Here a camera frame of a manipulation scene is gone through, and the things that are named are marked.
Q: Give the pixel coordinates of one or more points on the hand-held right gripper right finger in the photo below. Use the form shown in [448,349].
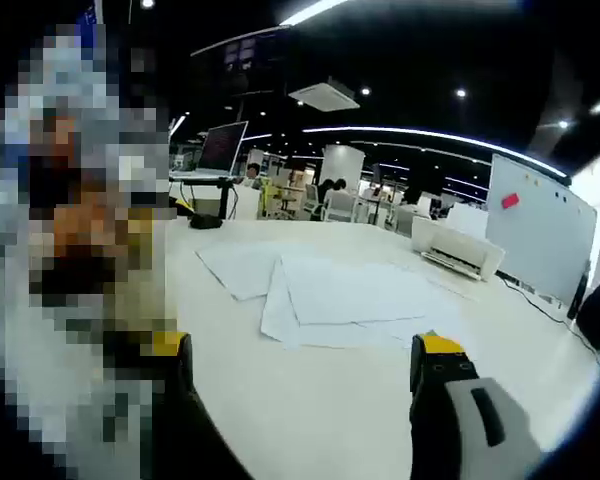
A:
[445,430]

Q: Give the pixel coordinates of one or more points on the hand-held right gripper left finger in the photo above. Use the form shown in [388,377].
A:
[190,425]

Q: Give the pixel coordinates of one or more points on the pile of white printing papers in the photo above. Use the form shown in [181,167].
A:
[340,295]

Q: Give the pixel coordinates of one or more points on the white table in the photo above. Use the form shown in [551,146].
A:
[305,400]

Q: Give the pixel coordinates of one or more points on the white desktop printer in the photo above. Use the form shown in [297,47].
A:
[455,247]

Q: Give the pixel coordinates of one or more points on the white whiteboard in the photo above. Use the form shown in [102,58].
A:
[535,235]

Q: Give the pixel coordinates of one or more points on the black monitor stand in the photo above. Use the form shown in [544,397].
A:
[223,200]

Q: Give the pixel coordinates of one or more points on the white desk panel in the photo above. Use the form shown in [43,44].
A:
[246,202]

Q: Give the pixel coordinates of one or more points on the red whiteboard eraser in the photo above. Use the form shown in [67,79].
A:
[510,200]

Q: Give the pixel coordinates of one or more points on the white mesh office chair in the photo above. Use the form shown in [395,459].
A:
[341,207]

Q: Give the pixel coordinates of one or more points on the computer monitor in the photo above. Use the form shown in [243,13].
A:
[223,148]

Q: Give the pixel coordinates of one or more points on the long ceiling light strip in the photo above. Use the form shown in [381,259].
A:
[310,11]
[430,136]

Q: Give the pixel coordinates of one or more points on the ceiling air conditioner unit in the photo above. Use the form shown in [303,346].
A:
[325,94]

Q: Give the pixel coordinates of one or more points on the hanging dark display screen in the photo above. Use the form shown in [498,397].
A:
[240,60]

